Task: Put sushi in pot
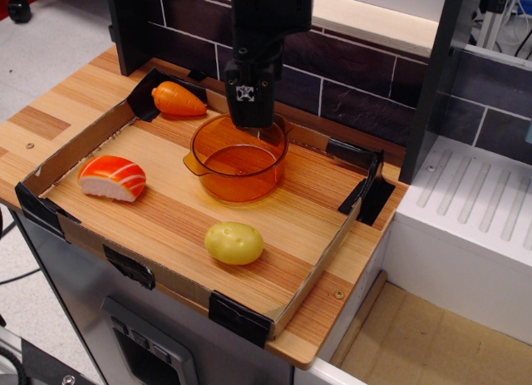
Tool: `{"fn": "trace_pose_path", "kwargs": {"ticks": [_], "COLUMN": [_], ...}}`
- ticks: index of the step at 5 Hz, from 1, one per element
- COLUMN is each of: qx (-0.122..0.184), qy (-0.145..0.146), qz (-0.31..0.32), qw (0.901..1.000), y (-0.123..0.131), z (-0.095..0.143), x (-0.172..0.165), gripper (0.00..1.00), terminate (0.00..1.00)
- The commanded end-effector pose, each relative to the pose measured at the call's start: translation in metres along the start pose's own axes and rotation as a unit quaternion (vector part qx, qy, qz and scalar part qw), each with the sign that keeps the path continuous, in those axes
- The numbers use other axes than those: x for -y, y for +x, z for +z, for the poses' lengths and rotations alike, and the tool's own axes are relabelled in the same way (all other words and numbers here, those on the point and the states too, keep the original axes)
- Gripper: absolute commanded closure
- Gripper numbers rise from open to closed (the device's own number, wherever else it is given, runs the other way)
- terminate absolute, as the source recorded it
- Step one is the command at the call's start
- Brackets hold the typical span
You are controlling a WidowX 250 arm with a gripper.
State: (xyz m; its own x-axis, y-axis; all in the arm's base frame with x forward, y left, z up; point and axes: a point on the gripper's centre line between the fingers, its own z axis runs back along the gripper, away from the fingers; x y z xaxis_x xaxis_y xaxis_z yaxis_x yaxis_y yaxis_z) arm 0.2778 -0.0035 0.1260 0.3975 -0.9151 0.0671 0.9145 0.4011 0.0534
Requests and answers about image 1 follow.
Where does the yellow toy potato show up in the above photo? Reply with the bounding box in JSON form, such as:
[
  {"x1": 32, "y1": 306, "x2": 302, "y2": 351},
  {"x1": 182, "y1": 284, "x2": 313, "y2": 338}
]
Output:
[{"x1": 204, "y1": 222, "x2": 264, "y2": 265}]

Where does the silver toy oven front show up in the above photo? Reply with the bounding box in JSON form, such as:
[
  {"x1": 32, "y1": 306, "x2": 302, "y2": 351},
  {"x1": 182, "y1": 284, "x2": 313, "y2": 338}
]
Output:
[{"x1": 13, "y1": 213, "x2": 293, "y2": 384}]

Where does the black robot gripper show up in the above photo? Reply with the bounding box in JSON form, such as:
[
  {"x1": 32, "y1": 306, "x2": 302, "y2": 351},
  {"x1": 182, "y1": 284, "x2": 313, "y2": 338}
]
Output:
[{"x1": 225, "y1": 0, "x2": 313, "y2": 128}]

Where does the cardboard fence with black tape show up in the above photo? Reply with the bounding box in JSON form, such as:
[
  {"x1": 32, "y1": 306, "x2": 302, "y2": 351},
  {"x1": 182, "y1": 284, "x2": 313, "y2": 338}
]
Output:
[{"x1": 15, "y1": 70, "x2": 406, "y2": 362}]

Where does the dark grey left post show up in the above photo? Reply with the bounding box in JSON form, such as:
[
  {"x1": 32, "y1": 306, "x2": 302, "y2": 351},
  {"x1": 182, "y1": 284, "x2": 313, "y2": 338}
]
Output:
[{"x1": 107, "y1": 0, "x2": 162, "y2": 76}]

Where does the black caster wheel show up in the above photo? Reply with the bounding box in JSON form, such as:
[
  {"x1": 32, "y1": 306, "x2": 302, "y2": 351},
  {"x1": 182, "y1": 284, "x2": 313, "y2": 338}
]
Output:
[{"x1": 7, "y1": 0, "x2": 32, "y2": 23}]

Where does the dark grey post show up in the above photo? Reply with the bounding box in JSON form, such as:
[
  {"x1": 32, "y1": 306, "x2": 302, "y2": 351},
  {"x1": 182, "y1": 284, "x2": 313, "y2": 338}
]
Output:
[
  {"x1": 399, "y1": 0, "x2": 480, "y2": 184},
  {"x1": 107, "y1": 0, "x2": 162, "y2": 76}
]

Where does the salmon nigiri sushi toy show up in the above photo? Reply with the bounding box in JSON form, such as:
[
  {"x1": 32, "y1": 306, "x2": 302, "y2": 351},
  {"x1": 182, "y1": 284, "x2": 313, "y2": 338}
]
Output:
[{"x1": 77, "y1": 155, "x2": 146, "y2": 202}]

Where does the orange toy carrot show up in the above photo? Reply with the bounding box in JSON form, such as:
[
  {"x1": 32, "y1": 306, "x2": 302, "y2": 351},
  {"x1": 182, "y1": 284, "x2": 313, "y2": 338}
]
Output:
[{"x1": 151, "y1": 81, "x2": 207, "y2": 116}]

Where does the white toy sink drainboard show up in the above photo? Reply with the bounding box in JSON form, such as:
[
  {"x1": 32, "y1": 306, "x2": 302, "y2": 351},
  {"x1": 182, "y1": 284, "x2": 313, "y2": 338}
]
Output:
[{"x1": 383, "y1": 137, "x2": 531, "y2": 343}]

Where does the dark grey right post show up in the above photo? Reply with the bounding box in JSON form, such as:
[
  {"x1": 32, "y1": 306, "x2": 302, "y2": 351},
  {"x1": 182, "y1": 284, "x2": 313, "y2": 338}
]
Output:
[{"x1": 399, "y1": 0, "x2": 480, "y2": 184}]

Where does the orange transparent plastic pot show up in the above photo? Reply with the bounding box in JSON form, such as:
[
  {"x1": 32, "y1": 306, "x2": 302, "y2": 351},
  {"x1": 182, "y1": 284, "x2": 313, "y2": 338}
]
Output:
[{"x1": 183, "y1": 114, "x2": 292, "y2": 203}]

